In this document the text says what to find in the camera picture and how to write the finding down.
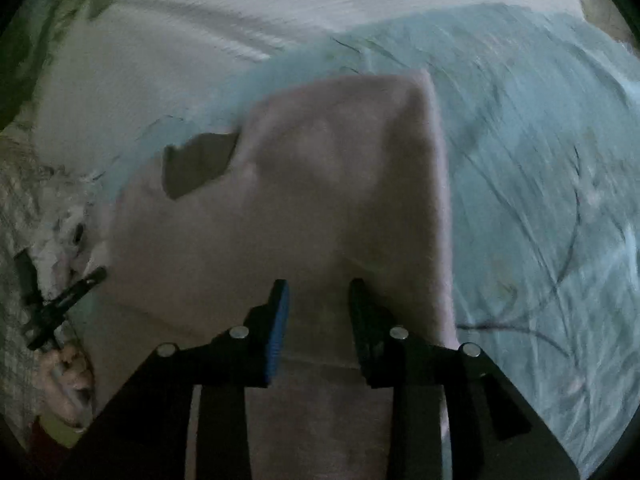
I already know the plaid checked blanket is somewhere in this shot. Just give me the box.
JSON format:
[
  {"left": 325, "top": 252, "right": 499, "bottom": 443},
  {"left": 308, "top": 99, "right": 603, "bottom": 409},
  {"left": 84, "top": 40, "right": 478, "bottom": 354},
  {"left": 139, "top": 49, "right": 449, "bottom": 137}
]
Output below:
[{"left": 1, "top": 136, "right": 93, "bottom": 455}]

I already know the mauve knit sweater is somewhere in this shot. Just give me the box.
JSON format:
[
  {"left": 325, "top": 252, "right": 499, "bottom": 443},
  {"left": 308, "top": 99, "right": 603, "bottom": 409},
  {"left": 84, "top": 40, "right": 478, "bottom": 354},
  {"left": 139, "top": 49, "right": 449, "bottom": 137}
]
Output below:
[{"left": 85, "top": 74, "right": 458, "bottom": 479}]

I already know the person's left hand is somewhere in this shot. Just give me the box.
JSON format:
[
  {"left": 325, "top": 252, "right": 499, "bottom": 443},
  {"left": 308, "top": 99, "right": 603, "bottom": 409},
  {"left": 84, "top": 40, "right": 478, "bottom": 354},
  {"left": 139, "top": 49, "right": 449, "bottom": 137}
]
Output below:
[{"left": 38, "top": 344, "right": 94, "bottom": 429}]

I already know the light blue floral bedsheet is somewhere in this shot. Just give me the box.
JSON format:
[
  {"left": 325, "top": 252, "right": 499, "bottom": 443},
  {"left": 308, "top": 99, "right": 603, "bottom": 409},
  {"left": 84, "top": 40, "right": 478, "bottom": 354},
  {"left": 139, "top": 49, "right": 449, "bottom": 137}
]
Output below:
[{"left": 103, "top": 4, "right": 639, "bottom": 477}]

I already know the green leaf patterned fabric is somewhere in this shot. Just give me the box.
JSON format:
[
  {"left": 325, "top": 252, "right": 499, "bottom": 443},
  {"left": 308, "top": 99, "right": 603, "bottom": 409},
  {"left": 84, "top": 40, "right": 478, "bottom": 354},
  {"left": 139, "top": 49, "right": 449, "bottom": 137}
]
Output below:
[{"left": 1, "top": 0, "right": 115, "bottom": 127}]

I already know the white striped pillow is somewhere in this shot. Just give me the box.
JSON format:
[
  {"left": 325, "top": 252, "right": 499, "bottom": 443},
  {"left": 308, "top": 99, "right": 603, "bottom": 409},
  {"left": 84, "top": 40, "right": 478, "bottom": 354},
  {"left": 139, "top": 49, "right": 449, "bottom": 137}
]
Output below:
[{"left": 34, "top": 0, "right": 582, "bottom": 174}]

